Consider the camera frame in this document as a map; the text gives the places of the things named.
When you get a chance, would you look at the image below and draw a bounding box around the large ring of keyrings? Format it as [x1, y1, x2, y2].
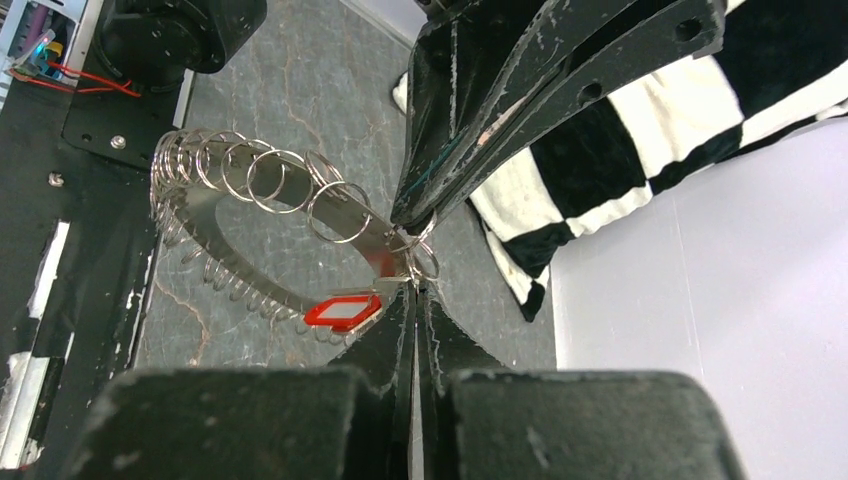
[148, 127, 415, 346]

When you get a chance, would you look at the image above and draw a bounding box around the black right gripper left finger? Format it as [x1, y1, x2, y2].
[62, 283, 416, 479]

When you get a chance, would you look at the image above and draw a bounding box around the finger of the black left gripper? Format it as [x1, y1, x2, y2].
[391, 1, 663, 226]
[423, 1, 726, 221]

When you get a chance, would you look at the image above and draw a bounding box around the red plastic tag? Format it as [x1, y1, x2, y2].
[304, 294, 383, 334]

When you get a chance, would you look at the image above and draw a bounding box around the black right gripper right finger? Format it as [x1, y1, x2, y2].
[416, 287, 745, 479]

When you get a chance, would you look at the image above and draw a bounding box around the black white checkered pillow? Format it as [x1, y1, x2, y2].
[390, 0, 848, 325]

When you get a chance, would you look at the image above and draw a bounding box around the silver key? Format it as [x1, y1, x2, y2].
[371, 275, 412, 295]

